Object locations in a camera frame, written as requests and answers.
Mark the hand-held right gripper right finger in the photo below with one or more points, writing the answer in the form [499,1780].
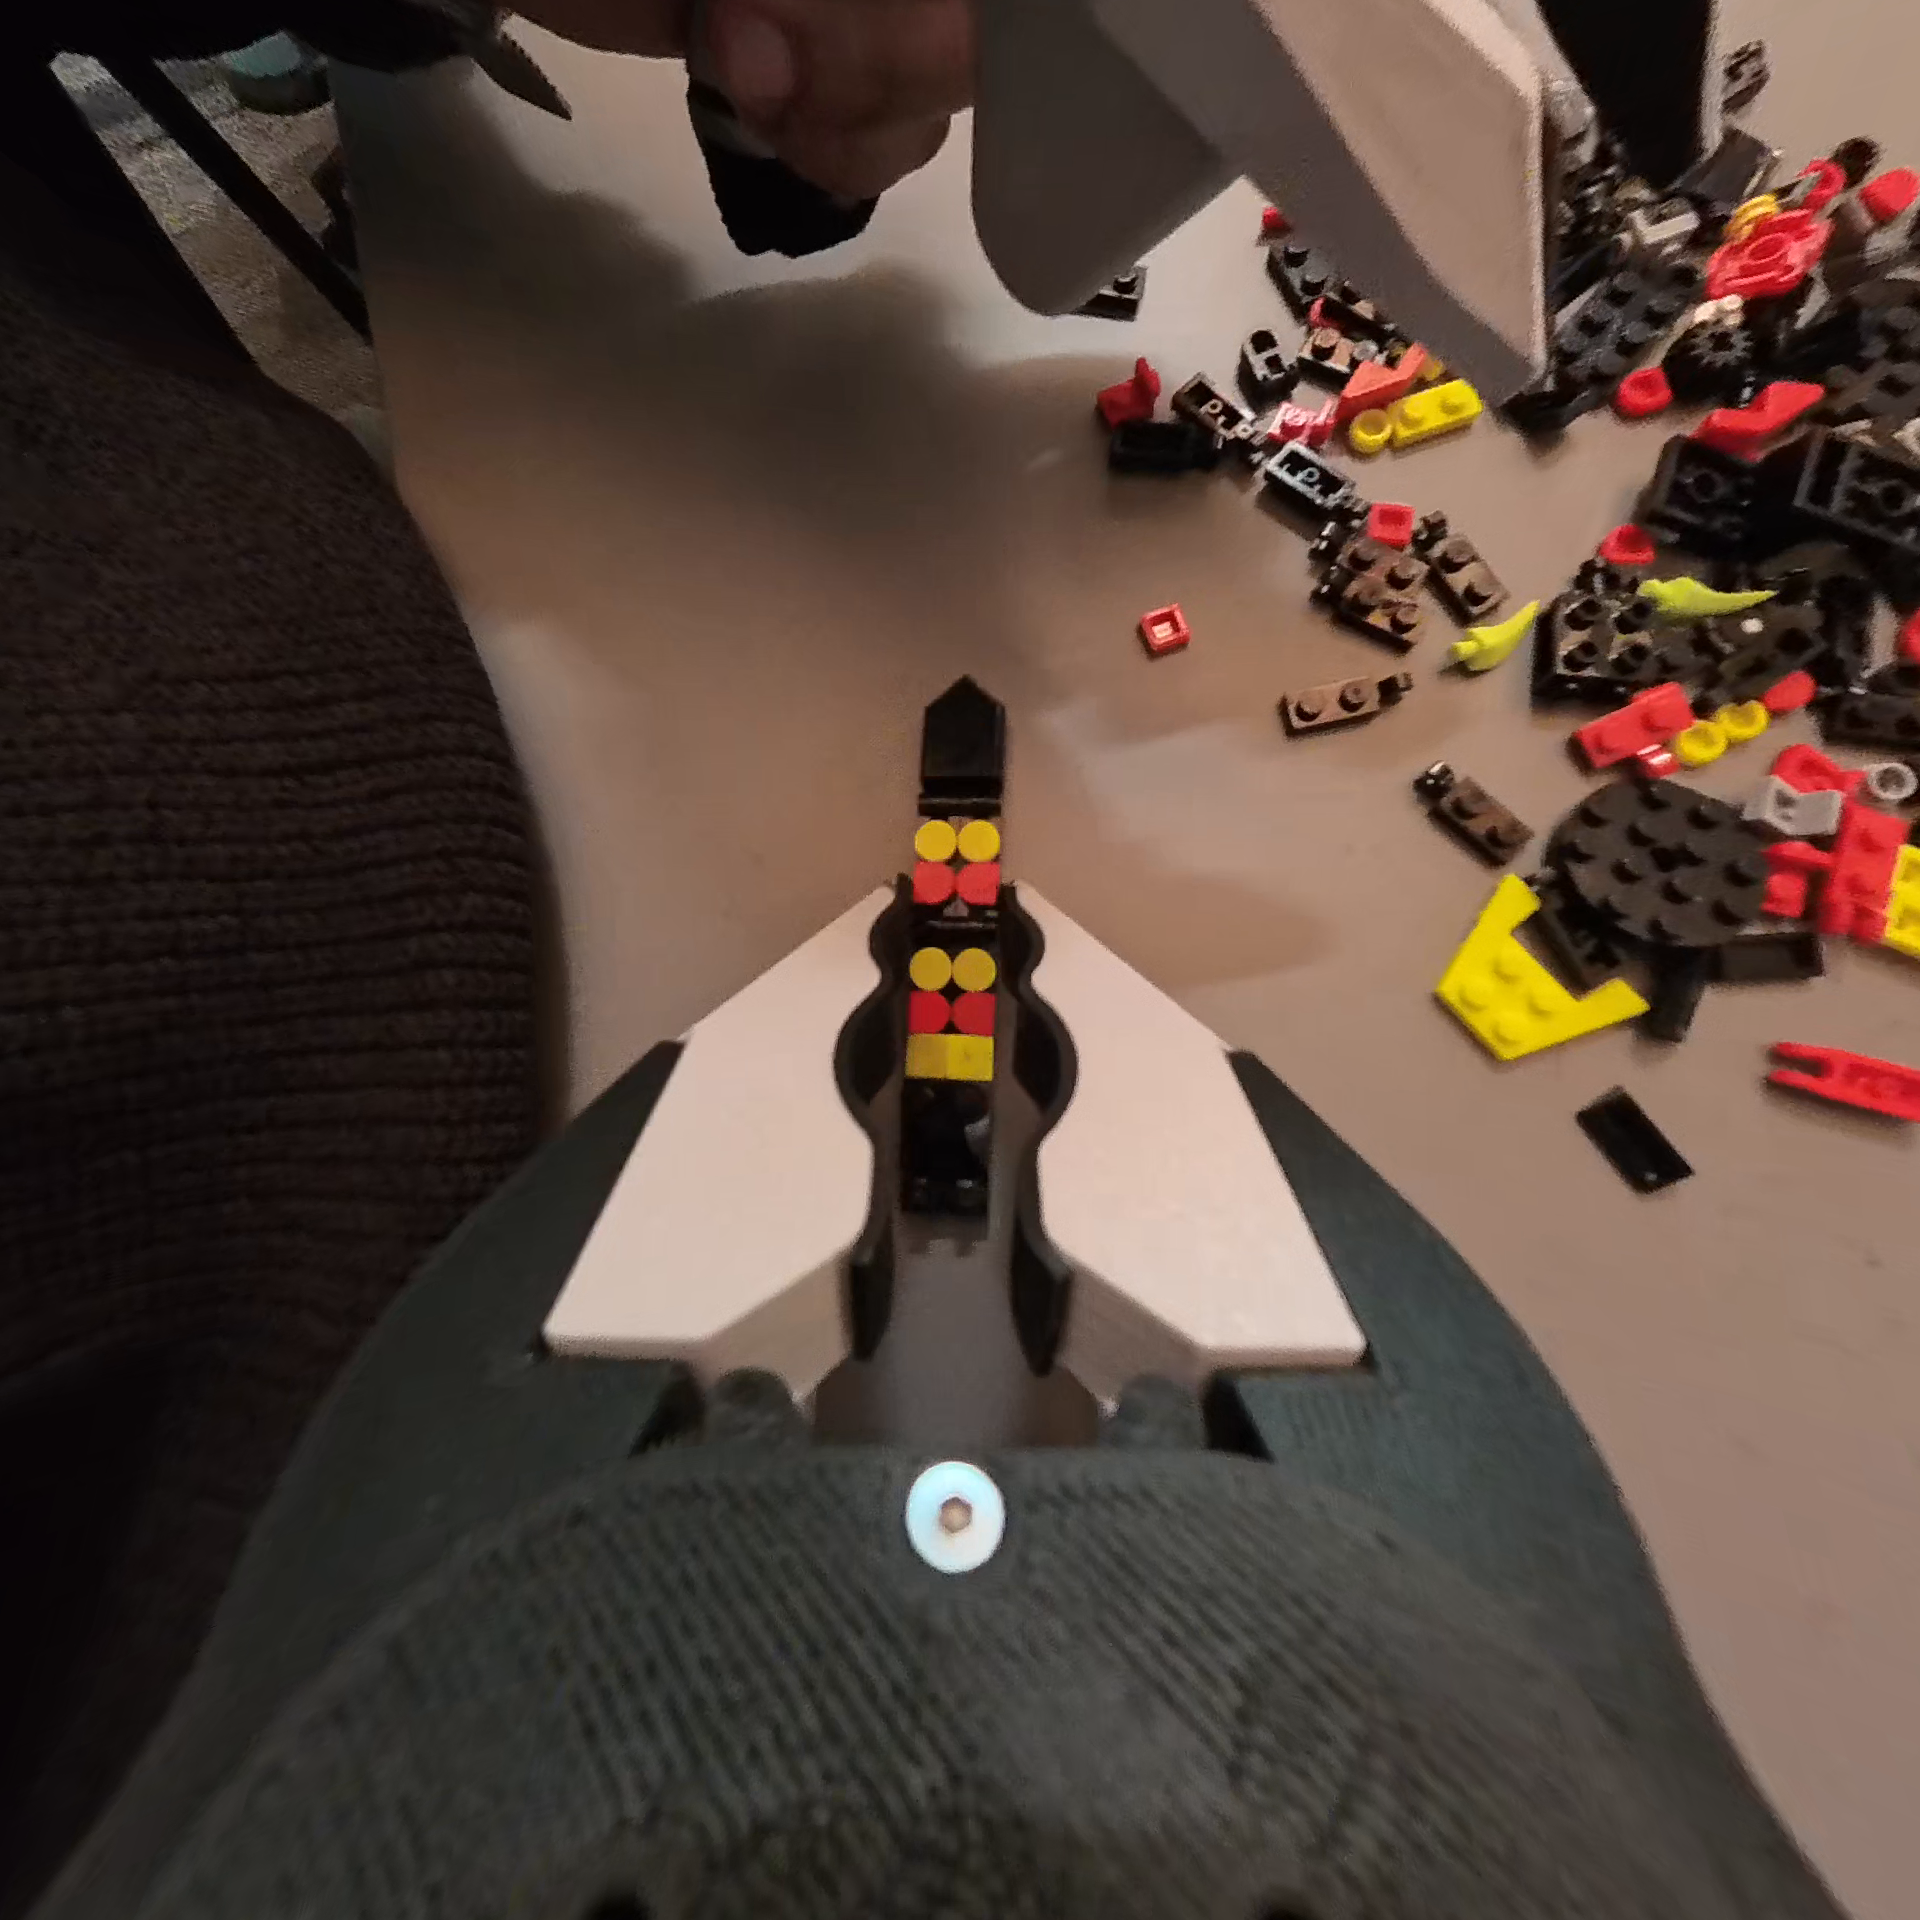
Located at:
[1185,1202]

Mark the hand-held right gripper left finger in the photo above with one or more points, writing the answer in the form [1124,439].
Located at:
[721,1202]

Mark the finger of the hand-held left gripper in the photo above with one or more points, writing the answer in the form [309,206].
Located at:
[1394,150]
[1627,76]

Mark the black red yellow lego assembly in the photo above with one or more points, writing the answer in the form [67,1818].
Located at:
[953,962]

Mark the pile of lego pieces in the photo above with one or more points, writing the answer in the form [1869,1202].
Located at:
[1681,601]

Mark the person's left hand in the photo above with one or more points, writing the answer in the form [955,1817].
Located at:
[810,76]

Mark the black metal frame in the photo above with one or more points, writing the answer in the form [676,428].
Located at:
[225,196]

